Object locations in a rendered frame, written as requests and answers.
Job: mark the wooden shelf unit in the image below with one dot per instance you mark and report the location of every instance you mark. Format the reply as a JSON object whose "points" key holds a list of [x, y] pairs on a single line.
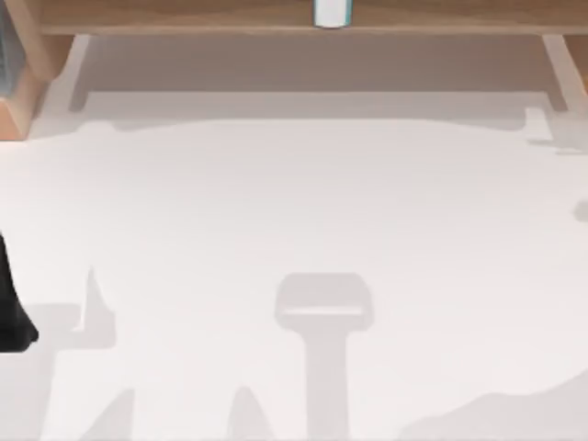
{"points": [[184, 16]]}

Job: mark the white and teal can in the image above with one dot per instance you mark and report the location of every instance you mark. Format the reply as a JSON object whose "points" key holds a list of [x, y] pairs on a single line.
{"points": [[331, 11]]}

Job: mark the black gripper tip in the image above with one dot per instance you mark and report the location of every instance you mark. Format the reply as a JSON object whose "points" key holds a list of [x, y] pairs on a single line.
{"points": [[11, 312]]}

